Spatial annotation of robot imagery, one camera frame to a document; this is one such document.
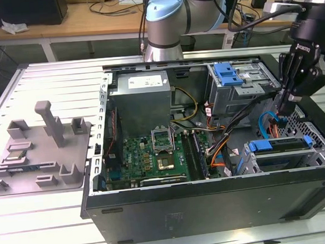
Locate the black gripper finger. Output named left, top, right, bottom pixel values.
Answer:
left=284, top=67, right=325, bottom=113
left=274, top=52, right=294, bottom=111

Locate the blue wire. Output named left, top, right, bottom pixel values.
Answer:
left=256, top=109, right=290, bottom=141

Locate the hard disk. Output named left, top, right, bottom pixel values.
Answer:
left=234, top=134, right=315, bottom=176

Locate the metal disk bay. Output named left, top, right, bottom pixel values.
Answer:
left=233, top=134, right=325, bottom=176

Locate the metal optical drive cage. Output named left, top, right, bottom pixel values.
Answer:
left=205, top=59, right=284, bottom=118

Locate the blue plastic drive latch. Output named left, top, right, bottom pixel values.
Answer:
left=214, top=62, right=245, bottom=87

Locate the small black cube device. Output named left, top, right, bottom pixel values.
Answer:
left=250, top=0, right=270, bottom=9

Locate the installed RAM stick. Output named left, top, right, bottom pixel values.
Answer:
left=191, top=130, right=210, bottom=179

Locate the black RAM slot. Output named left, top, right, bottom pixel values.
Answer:
left=181, top=131, right=200, bottom=181

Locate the metal socket cover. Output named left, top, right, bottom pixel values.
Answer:
left=150, top=125, right=176, bottom=154

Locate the grey power supply unit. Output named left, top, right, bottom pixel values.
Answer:
left=107, top=70, right=177, bottom=140

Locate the CPU socket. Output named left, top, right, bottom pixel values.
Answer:
left=156, top=153, right=176, bottom=172

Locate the black PC case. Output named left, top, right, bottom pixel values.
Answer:
left=70, top=48, right=325, bottom=244

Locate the black graphics card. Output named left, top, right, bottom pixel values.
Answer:
left=140, top=174, right=189, bottom=187

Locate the green motherboard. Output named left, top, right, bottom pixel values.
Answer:
left=102, top=129, right=220, bottom=191

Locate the wooden desk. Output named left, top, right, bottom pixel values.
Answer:
left=0, top=0, right=325, bottom=53

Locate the grey parts rack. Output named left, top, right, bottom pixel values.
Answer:
left=0, top=96, right=97, bottom=197

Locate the large black computer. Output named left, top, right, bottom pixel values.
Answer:
left=0, top=0, right=69, bottom=30

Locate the crumpled white tissue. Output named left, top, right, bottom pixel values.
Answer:
left=0, top=16, right=30, bottom=36

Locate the spare RAM stick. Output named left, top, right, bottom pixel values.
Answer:
left=8, top=164, right=41, bottom=173

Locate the spare CPU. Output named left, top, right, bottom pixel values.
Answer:
left=7, top=149, right=26, bottom=161

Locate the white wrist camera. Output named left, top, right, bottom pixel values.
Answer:
left=262, top=0, right=303, bottom=17

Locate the black sleeved cable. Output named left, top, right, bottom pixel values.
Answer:
left=219, top=91, right=281, bottom=135

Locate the thick black gripper cable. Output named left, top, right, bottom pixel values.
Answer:
left=225, top=0, right=307, bottom=34

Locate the orange yellow wire bundle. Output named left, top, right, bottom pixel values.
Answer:
left=205, top=133, right=236, bottom=170

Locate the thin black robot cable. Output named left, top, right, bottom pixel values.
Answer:
left=136, top=0, right=159, bottom=55

